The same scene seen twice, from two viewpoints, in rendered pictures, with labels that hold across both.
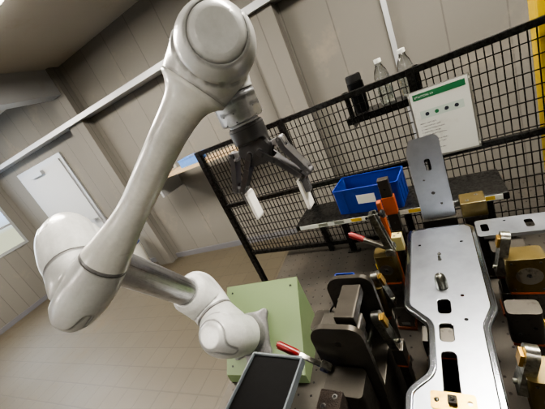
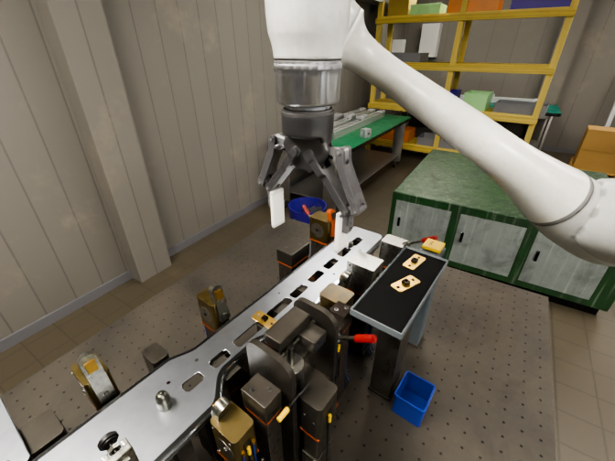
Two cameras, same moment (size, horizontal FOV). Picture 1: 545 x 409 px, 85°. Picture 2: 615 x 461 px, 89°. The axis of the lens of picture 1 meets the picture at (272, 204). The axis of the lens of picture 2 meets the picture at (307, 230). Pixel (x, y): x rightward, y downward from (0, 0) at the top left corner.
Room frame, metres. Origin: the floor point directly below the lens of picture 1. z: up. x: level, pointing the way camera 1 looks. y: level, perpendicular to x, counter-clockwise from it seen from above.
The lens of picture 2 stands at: (1.10, 0.01, 1.74)
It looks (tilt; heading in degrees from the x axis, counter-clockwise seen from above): 30 degrees down; 183
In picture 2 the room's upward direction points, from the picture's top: straight up
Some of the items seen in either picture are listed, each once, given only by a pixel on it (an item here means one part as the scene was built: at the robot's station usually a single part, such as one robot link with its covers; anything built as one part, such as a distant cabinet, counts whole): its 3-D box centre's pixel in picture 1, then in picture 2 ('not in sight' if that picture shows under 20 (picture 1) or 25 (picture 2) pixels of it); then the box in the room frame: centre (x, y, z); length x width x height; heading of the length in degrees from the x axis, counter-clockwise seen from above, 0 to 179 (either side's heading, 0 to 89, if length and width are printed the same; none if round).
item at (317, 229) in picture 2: not in sight; (319, 248); (-0.20, 0.00, 0.88); 0.14 x 0.09 x 0.36; 56
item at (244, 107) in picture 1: (238, 109); (307, 84); (0.63, -0.02, 1.69); 0.09 x 0.09 x 0.06
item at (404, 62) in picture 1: (405, 71); not in sight; (1.32, -0.78, 1.53); 0.07 x 0.07 x 0.20
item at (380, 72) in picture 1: (382, 80); not in sight; (1.38, -0.70, 1.53); 0.07 x 0.07 x 0.20
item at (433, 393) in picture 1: (452, 400); (264, 318); (0.40, -0.17, 1.01); 0.08 x 0.04 x 0.01; 56
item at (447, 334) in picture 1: (457, 371); (226, 393); (0.55, -0.27, 0.84); 0.12 x 0.05 x 0.29; 56
